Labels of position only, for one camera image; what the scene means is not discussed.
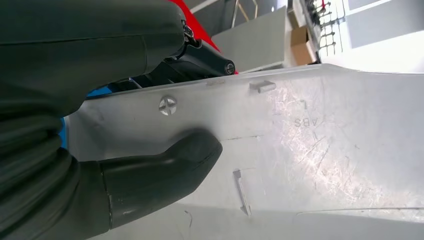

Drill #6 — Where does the red barrier belt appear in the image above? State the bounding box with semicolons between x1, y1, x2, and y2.
168;0;239;75

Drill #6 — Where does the white table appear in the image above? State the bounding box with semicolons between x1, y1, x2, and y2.
211;6;287;73

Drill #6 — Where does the brown cardboard box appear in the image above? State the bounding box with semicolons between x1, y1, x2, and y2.
290;25;317;66

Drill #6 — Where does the chrome pole frame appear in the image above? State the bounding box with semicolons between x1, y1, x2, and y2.
231;0;260;28

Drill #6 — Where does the black wire rack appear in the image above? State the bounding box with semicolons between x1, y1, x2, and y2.
299;0;345;64

